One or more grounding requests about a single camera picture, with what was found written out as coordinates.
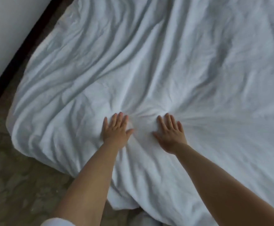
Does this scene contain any person's right hand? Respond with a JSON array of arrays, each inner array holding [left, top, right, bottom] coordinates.
[[151, 113, 188, 155]]

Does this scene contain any person's left forearm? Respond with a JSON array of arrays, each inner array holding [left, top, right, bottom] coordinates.
[[52, 143, 121, 226]]

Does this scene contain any white duvet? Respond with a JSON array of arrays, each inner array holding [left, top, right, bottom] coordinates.
[[6, 0, 274, 226]]

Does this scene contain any person's left hand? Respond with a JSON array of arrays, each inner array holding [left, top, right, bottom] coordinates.
[[101, 111, 135, 151]]

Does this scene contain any person's right forearm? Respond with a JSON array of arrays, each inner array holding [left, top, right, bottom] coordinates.
[[175, 144, 274, 226]]

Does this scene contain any person's white shirt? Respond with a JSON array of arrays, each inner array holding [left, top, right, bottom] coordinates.
[[40, 217, 76, 226]]

